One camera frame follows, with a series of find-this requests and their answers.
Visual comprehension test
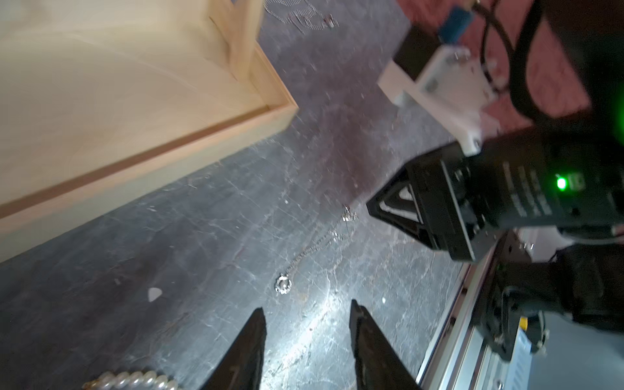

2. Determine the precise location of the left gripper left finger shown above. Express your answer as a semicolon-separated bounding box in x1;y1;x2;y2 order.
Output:
201;307;267;390

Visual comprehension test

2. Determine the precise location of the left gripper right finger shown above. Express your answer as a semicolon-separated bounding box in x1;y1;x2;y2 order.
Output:
349;300;422;390

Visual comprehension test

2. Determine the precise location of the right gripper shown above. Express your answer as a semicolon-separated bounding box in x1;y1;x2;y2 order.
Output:
367;142;500;263

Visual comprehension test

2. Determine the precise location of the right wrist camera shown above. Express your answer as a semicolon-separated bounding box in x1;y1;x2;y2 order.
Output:
378;6;500;156

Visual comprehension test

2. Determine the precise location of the pearl necklace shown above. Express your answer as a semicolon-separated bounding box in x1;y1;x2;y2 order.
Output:
81;369;181;390

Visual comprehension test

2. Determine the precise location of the aluminium rail frame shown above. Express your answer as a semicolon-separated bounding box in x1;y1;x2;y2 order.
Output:
416;252;509;389

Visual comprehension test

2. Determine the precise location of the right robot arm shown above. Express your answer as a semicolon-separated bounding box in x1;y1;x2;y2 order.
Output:
367;1;623;361

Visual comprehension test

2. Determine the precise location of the wooden jewelry display stand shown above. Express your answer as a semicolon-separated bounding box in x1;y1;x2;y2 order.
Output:
1;1;298;260

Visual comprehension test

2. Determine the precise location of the thin silver chain necklace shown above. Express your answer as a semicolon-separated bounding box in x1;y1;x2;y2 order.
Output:
274;204;359;296

